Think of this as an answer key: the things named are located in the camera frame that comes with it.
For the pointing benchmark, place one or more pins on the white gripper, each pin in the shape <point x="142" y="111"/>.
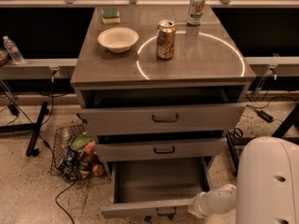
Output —
<point x="203" y="203"/>

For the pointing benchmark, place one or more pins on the grey bottom drawer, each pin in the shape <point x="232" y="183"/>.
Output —
<point x="155" y="187"/>

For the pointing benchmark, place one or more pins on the grey drawer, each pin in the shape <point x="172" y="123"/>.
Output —
<point x="156" y="150"/>
<point x="161" y="119"/>
<point x="155" y="187"/>

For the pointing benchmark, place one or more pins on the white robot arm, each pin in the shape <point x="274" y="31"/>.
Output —
<point x="267" y="189"/>

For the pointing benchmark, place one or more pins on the grey middle drawer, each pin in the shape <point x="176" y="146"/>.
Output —
<point x="156" y="150"/>

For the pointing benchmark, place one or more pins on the grey top drawer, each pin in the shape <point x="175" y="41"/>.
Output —
<point x="161" y="119"/>

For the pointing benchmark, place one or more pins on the grey drawer cabinet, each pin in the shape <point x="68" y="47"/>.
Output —
<point x="207" y="68"/>

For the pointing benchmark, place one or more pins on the black stand leg right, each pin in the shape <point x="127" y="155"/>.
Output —
<point x="232" y="150"/>

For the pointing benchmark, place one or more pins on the black stand leg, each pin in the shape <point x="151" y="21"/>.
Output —
<point x="32" y="151"/>
<point x="232" y="150"/>

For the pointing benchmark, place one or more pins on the black power adapter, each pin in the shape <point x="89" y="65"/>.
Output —
<point x="266" y="117"/>

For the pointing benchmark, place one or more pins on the orange snack packet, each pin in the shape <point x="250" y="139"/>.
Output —
<point x="90" y="148"/>

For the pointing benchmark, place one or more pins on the green lidded cup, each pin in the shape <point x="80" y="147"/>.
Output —
<point x="78" y="142"/>

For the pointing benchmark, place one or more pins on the gold soda can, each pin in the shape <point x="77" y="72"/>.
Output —
<point x="166" y="33"/>

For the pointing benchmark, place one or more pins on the black stand leg left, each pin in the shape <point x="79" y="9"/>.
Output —
<point x="32" y="151"/>

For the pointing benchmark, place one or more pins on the white bowl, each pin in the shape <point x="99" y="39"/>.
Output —
<point x="118" y="39"/>

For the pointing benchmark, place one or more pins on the white green soda can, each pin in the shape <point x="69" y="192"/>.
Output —
<point x="195" y="12"/>

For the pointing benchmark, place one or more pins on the green yellow sponge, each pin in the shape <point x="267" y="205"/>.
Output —
<point x="110" y="15"/>

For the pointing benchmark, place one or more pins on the clear plastic water bottle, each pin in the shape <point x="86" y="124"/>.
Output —
<point x="13" y="50"/>

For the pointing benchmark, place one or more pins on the wire basket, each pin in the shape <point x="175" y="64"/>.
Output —
<point x="73" y="165"/>

